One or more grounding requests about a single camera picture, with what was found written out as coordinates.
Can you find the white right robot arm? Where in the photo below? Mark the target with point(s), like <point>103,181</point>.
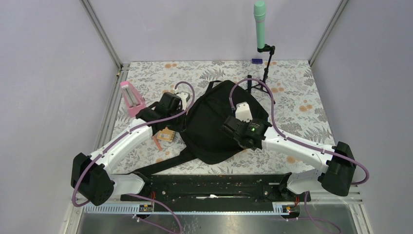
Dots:
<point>333,166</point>

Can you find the black student backpack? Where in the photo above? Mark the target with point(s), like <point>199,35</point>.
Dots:
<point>201,131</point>

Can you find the orange spiral notebook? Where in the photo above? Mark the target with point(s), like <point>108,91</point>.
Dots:
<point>166,135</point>

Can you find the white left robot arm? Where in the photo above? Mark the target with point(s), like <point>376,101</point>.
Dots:
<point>92,175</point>

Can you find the black microphone tripod stand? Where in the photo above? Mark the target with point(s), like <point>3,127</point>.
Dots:
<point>260,87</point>

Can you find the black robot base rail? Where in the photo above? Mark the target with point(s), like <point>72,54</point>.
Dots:
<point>219,193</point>

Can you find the small blue block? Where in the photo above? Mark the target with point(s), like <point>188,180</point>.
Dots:
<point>257,61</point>

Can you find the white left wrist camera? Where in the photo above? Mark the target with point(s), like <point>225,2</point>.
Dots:
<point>184,96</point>

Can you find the mint green microphone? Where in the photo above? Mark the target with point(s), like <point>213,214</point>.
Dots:
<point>259,12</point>

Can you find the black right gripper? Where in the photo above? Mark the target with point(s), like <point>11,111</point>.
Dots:
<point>248,123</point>

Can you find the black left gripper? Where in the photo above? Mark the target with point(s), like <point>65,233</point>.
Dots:
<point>180,126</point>

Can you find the orange pencil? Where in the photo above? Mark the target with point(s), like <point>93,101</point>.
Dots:
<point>157,143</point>

